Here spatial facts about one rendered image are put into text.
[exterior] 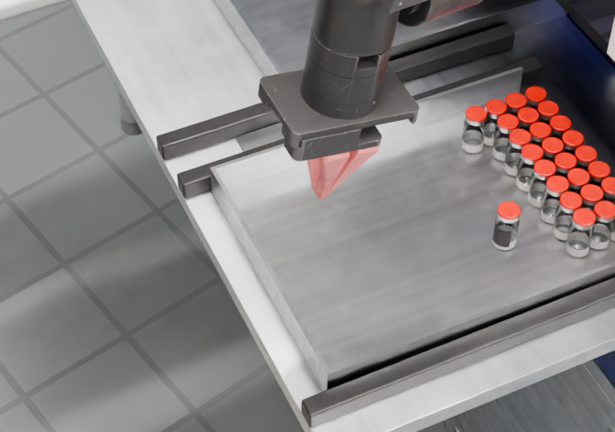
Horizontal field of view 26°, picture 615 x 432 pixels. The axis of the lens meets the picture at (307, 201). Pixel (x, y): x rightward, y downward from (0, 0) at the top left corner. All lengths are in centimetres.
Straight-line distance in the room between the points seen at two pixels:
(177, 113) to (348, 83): 47
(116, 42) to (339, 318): 44
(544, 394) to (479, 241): 47
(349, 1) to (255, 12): 60
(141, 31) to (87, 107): 121
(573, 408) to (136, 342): 90
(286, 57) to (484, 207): 29
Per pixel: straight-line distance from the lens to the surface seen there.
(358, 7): 88
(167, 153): 131
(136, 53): 144
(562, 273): 124
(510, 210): 122
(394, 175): 130
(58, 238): 244
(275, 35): 145
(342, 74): 91
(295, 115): 93
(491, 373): 116
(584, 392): 158
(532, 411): 174
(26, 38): 285
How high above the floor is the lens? 183
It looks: 48 degrees down
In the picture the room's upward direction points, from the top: straight up
